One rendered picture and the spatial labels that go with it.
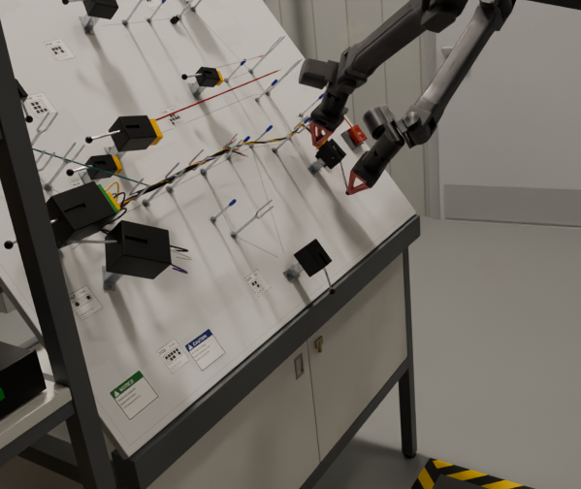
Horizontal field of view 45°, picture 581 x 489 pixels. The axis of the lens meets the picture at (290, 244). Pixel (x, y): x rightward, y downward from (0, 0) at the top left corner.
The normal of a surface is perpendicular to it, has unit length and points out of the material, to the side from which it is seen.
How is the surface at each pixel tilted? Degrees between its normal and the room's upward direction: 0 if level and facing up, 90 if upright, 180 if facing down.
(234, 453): 90
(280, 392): 90
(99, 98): 53
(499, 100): 90
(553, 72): 90
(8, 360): 0
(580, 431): 0
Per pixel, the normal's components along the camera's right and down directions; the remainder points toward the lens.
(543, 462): -0.11, -0.92
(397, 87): -0.43, 0.38
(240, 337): 0.61, -0.46
